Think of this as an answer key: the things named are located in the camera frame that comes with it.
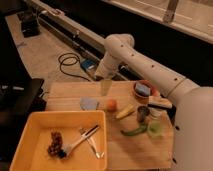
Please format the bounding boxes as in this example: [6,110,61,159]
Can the black box on floor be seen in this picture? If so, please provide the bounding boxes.
[21,13,40,37]

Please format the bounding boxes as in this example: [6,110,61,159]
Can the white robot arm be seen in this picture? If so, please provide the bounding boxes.
[96,34,213,171]

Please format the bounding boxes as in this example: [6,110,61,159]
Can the black chair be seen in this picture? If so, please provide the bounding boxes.
[0,78,46,162]

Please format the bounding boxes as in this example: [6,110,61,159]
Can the silver fork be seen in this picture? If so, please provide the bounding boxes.
[79,128,104,159]

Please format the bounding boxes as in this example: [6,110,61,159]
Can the blue power box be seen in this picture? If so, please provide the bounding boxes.
[80,59,97,75]

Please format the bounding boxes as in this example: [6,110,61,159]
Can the yellow plastic tray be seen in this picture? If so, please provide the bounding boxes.
[9,111,107,171]

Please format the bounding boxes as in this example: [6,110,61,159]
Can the long metal rail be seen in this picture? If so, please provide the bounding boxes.
[24,0,213,126]

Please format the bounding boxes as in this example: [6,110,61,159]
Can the metal cup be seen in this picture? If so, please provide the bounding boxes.
[137,106,150,123]

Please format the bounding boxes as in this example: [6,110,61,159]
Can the blue-grey towel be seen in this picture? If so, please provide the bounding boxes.
[80,97,99,110]

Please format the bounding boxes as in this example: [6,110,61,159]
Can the terracotta bowl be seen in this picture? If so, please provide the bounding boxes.
[132,80,160,102]

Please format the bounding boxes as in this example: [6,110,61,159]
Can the small white jar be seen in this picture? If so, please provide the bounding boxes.
[150,108,163,120]

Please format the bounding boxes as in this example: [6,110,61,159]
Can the dark grape bunch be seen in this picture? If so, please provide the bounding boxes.
[47,132,65,158]

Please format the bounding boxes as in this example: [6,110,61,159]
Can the green plastic cup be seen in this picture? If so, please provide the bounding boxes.
[147,121,162,137]

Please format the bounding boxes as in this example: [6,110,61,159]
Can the wooden brush block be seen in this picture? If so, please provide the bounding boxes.
[148,96,172,109]

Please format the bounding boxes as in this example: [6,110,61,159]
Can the green chili pepper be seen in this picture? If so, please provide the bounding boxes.
[120,125,147,136]

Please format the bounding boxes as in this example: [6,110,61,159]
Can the blue sponge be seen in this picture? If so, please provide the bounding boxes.
[135,82,151,96]

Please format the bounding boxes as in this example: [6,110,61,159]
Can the orange fruit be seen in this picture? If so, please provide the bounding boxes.
[106,99,117,112]

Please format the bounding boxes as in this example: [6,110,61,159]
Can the black cable coil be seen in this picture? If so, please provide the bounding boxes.
[57,52,93,83]

